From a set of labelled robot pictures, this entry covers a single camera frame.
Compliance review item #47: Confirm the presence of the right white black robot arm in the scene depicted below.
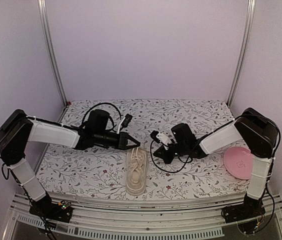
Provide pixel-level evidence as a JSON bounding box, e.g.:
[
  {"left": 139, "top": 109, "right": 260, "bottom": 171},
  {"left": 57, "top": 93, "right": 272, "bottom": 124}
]
[{"left": 150, "top": 107, "right": 281, "bottom": 218}]

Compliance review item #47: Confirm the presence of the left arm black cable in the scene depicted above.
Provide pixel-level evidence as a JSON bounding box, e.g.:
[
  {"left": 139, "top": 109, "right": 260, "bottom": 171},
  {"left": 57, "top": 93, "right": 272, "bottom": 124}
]
[{"left": 80, "top": 102, "right": 122, "bottom": 132}]

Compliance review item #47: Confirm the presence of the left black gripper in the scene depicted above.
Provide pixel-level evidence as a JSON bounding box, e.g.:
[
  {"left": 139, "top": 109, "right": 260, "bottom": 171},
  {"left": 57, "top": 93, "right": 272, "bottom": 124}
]
[{"left": 94, "top": 130, "right": 141, "bottom": 151}]

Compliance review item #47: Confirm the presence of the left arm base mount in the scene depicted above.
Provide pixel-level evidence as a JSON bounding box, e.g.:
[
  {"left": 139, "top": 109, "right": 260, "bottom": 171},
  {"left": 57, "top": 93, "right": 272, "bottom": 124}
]
[{"left": 29, "top": 199, "right": 74, "bottom": 223}]

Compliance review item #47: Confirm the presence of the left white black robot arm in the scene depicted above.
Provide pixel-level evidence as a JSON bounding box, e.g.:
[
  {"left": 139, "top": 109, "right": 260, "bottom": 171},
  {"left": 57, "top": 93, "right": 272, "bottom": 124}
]
[{"left": 0, "top": 109, "right": 141, "bottom": 217}]

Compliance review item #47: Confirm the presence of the cream white sneaker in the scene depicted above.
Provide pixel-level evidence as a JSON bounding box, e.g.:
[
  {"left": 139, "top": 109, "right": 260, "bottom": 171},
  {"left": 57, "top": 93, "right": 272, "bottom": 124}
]
[{"left": 126, "top": 147, "right": 149, "bottom": 196}]

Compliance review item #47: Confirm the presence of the left aluminium frame post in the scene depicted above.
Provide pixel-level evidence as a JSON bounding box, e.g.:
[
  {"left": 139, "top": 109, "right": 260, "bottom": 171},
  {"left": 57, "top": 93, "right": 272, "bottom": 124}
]
[{"left": 37, "top": 0, "right": 68, "bottom": 107}]

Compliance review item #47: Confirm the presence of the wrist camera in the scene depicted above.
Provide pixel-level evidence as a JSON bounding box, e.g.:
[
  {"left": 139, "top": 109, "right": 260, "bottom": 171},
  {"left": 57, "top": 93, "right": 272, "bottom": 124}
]
[
  {"left": 116, "top": 113, "right": 133, "bottom": 134},
  {"left": 150, "top": 130, "right": 173, "bottom": 150}
]

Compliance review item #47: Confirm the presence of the right aluminium frame post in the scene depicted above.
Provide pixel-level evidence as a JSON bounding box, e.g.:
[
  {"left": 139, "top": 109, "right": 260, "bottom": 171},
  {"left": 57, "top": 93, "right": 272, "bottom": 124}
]
[{"left": 226, "top": 0, "right": 256, "bottom": 108}]

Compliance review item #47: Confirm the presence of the aluminium front rail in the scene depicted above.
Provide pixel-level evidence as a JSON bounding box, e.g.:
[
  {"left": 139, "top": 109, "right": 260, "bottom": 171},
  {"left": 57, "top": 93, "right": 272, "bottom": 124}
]
[{"left": 2, "top": 192, "right": 282, "bottom": 240}]

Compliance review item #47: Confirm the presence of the pink round plate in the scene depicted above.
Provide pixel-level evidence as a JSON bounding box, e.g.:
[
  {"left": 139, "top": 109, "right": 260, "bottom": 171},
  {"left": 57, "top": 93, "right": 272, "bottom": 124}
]
[{"left": 223, "top": 146, "right": 253, "bottom": 180}]

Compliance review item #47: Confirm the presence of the aluminium frame post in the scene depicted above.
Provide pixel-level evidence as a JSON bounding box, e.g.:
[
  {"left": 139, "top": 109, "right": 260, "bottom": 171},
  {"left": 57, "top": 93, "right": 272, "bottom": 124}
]
[
  {"left": 37, "top": 0, "right": 68, "bottom": 107},
  {"left": 226, "top": 0, "right": 256, "bottom": 108}
]

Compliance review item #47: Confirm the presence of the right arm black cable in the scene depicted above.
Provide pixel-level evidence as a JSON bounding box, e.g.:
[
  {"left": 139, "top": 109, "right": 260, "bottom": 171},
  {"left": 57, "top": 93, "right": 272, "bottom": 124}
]
[{"left": 149, "top": 139, "right": 194, "bottom": 174}]

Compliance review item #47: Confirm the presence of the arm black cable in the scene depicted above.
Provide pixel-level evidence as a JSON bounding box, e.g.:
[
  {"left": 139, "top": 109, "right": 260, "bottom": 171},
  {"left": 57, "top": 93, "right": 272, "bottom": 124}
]
[
  {"left": 149, "top": 139, "right": 194, "bottom": 174},
  {"left": 80, "top": 102, "right": 122, "bottom": 132}
]

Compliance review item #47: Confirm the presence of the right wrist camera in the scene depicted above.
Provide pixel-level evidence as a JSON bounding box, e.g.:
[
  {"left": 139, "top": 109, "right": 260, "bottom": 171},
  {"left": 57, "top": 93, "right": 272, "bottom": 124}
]
[{"left": 150, "top": 130, "right": 173, "bottom": 150}]

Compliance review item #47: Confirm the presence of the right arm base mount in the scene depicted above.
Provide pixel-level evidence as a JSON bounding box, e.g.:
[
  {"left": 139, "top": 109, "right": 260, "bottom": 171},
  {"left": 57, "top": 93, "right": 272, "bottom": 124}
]
[{"left": 221, "top": 195, "right": 266, "bottom": 223}]

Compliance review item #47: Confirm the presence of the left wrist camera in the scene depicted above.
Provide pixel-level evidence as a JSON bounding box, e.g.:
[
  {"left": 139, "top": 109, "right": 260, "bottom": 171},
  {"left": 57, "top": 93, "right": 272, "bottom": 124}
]
[{"left": 116, "top": 113, "right": 133, "bottom": 134}]

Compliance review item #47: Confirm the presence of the floral patterned table mat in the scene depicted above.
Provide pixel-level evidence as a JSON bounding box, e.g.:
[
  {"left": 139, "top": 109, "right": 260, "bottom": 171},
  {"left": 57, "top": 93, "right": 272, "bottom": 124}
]
[{"left": 36, "top": 99, "right": 250, "bottom": 201}]

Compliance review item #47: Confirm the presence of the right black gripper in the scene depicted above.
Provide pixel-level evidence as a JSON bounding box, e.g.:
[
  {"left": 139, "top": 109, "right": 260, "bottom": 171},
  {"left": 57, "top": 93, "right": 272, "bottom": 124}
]
[{"left": 153, "top": 141, "right": 188, "bottom": 164}]

